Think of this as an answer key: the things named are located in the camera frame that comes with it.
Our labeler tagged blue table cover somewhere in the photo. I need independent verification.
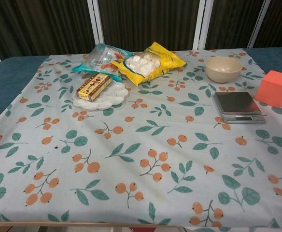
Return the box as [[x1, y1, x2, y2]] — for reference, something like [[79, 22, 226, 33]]
[[0, 48, 282, 129]]

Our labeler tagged dark slatted partition screen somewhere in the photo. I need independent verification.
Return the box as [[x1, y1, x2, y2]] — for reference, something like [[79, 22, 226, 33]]
[[0, 0, 282, 61]]

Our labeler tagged digital kitchen scale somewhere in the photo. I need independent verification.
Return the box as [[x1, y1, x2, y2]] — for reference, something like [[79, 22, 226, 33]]
[[212, 91, 266, 125]]

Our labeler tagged red yellow small box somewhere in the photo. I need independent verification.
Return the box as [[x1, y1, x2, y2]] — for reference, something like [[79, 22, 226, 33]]
[[75, 73, 113, 102]]

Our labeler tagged yellow marshmallow bag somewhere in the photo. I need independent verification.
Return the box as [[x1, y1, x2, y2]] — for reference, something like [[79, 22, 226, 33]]
[[110, 41, 187, 87]]

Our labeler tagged floral print tablecloth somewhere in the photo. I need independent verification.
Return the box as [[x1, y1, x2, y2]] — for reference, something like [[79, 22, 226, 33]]
[[0, 49, 282, 229]]

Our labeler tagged orange-red blurry plastic object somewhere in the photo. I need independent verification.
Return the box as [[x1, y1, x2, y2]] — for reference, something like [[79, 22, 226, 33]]
[[254, 70, 282, 107]]

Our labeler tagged white flower-shaped plate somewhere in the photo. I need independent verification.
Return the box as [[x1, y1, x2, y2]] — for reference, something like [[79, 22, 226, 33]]
[[72, 81, 129, 111]]

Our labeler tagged teal clear snack bag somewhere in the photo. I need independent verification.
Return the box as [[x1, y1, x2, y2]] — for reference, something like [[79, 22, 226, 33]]
[[72, 43, 134, 82]]

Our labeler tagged beige bowl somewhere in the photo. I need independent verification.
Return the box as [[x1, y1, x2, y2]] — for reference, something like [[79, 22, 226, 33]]
[[205, 56, 242, 84]]

